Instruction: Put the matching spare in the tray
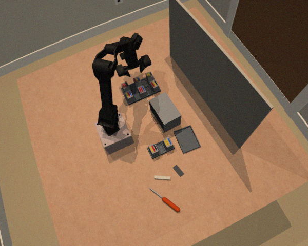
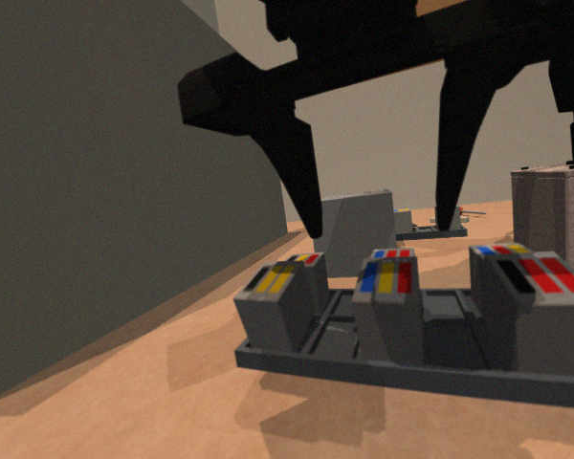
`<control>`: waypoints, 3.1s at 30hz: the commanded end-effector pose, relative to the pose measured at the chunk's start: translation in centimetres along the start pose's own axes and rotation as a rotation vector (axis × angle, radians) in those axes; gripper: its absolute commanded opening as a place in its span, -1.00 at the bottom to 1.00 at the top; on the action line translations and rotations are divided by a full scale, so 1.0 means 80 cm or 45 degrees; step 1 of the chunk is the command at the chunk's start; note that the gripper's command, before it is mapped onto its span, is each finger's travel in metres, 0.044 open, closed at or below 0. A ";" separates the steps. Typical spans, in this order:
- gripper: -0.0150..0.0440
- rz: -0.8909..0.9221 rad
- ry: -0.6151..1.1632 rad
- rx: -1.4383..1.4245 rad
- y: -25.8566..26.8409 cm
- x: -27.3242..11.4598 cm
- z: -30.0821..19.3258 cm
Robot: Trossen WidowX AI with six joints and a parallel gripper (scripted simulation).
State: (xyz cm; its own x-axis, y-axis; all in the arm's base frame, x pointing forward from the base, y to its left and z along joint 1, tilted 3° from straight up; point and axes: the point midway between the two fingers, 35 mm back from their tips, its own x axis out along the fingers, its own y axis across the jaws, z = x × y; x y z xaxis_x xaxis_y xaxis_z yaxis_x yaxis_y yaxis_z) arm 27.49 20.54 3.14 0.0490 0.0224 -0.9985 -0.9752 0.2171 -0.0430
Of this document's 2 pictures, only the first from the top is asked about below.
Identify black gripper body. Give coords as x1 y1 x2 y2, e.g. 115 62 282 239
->
116 54 151 77

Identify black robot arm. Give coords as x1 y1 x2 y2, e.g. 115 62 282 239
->
92 33 143 136

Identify red-handled screwdriver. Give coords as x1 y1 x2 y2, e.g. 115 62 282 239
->
150 188 180 212

